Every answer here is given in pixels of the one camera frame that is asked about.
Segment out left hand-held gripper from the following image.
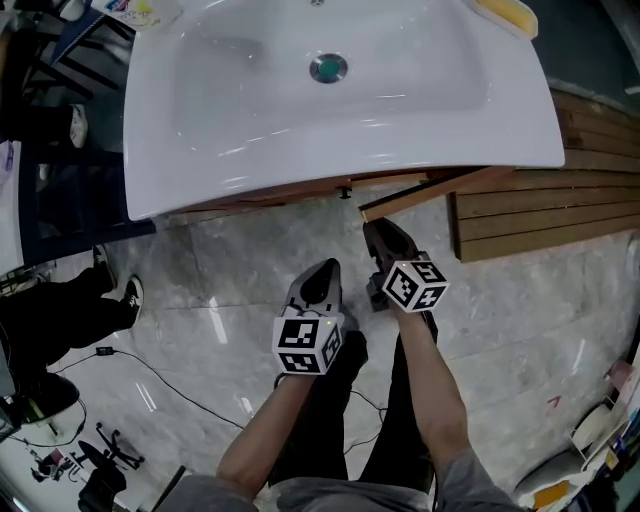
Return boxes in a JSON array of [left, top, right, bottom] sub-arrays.
[[271, 257, 348, 376]]

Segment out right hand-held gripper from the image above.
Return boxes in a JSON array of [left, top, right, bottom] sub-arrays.
[[362, 218, 451, 316]]

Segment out wooden cabinet door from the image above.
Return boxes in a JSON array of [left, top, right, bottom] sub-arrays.
[[358, 166, 514, 224]]

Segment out person's right forearm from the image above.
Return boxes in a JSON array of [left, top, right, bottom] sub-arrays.
[[393, 305, 472, 482]]

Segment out person's left forearm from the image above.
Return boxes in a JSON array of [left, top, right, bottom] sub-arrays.
[[215, 372, 321, 499]]

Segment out white ceramic sink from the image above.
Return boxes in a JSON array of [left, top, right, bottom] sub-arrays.
[[122, 0, 567, 222]]

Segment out metal sink drain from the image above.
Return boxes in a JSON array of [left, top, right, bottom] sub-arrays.
[[308, 52, 349, 85]]

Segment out person's black trouser legs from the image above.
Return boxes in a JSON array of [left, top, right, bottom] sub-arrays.
[[268, 312, 440, 494]]

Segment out person's grey shirt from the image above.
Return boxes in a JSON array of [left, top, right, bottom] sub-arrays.
[[168, 449, 531, 512]]

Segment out wooden slatted panel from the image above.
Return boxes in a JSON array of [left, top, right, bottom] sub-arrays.
[[448, 88, 640, 264]]

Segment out black office chair base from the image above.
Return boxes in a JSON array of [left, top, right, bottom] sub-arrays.
[[74, 422, 147, 472]]

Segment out yellow sponge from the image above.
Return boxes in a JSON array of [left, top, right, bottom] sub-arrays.
[[471, 0, 539, 39]]

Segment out white shoe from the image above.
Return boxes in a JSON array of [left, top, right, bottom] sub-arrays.
[[69, 103, 90, 149]]

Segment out white printed bag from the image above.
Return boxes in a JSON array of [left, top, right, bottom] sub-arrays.
[[91, 0, 184, 32]]

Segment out black floor cable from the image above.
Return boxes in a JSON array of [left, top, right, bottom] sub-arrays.
[[48, 348, 389, 456]]

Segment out white wire rack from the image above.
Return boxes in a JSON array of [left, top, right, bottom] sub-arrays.
[[514, 359, 640, 512]]

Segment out dark blue frame table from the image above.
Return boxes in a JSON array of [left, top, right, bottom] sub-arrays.
[[14, 142, 158, 267]]

